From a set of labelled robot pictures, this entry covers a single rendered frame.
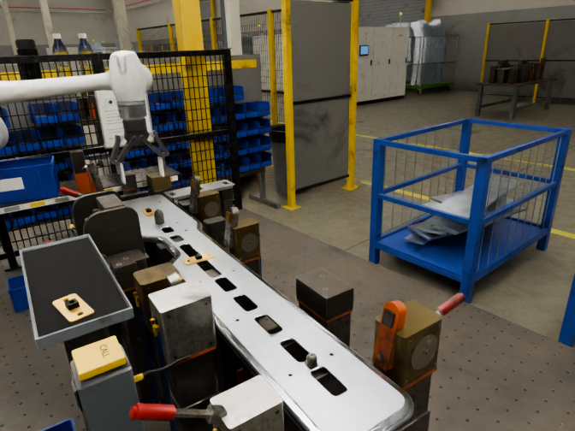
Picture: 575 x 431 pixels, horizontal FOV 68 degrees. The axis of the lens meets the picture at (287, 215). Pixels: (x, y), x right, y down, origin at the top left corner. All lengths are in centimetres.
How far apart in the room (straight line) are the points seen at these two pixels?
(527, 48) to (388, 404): 1272
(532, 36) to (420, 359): 1257
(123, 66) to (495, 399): 142
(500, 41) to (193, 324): 1302
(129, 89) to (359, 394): 114
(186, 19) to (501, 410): 196
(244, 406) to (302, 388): 14
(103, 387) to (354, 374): 41
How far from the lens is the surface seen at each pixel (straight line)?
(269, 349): 87
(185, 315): 84
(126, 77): 150
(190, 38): 225
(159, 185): 188
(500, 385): 133
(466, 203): 317
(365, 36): 1242
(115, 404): 68
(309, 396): 78
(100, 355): 67
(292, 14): 423
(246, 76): 424
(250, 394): 70
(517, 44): 1336
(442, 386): 128
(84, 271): 91
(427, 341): 87
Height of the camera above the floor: 154
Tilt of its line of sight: 21 degrees down
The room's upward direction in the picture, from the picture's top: 2 degrees counter-clockwise
